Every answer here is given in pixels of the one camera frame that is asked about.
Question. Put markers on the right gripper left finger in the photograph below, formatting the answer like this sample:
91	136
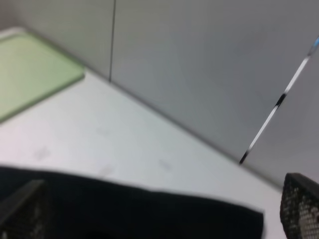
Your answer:
25	213

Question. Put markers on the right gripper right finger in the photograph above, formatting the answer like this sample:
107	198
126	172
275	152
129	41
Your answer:
299	209

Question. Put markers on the black short sleeve shirt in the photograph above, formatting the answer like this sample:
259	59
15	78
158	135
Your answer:
85	208

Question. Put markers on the light green plastic tray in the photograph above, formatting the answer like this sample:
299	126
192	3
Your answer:
32	70

